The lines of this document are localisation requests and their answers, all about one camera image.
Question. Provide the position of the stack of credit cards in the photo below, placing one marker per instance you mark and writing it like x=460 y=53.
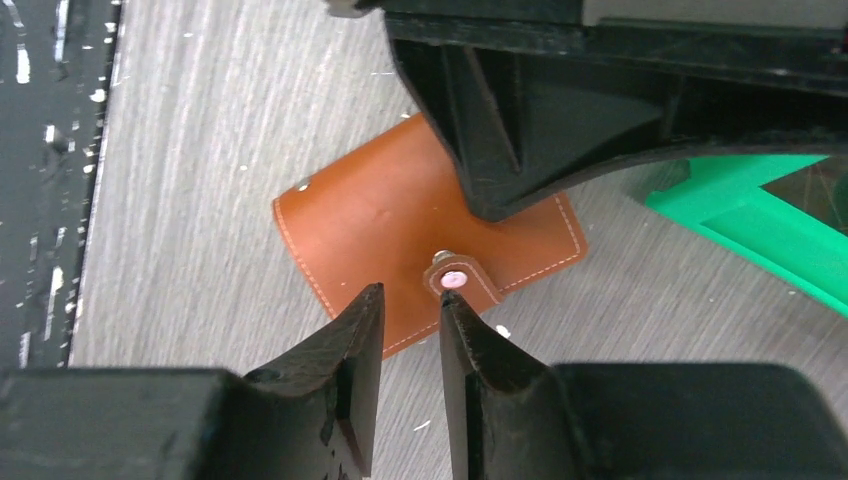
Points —
x=819 y=190

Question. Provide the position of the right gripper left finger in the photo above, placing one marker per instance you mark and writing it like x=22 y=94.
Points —
x=308 y=414

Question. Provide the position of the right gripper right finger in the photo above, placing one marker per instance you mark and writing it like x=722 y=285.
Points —
x=511 y=416

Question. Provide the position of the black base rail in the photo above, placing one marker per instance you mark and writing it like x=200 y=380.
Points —
x=57 y=60

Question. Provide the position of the brown leather card holder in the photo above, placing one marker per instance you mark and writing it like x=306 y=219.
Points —
x=392 y=212

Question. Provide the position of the green plastic card bin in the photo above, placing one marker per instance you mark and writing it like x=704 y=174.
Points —
x=723 y=199

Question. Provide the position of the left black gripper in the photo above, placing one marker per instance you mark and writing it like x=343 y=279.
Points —
x=520 y=128

